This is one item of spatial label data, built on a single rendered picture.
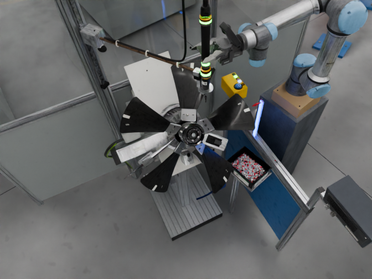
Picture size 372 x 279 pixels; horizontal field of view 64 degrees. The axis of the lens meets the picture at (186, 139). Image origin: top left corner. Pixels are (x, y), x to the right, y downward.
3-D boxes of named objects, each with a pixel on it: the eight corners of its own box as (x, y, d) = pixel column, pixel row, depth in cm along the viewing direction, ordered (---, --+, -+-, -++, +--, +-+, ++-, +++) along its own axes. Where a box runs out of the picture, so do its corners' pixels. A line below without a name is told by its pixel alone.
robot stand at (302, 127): (267, 152, 283) (292, 73, 201) (292, 174, 269) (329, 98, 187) (243, 170, 274) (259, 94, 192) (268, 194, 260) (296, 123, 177)
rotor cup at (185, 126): (178, 148, 161) (185, 154, 149) (169, 123, 157) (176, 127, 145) (202, 138, 164) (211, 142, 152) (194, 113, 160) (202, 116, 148)
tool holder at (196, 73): (191, 90, 135) (190, 74, 127) (198, 80, 139) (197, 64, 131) (208, 97, 133) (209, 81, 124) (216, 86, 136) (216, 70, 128)
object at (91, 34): (82, 44, 151) (76, 29, 144) (91, 36, 155) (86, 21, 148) (98, 49, 148) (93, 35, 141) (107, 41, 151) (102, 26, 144)
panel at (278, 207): (225, 158, 268) (230, 110, 214) (225, 158, 269) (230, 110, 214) (279, 241, 225) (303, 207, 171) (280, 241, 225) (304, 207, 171)
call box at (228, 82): (220, 88, 201) (221, 76, 193) (233, 83, 203) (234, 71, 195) (232, 104, 193) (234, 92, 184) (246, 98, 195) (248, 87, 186)
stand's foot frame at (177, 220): (144, 179, 274) (143, 175, 268) (189, 159, 284) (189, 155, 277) (172, 241, 241) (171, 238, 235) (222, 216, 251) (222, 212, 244)
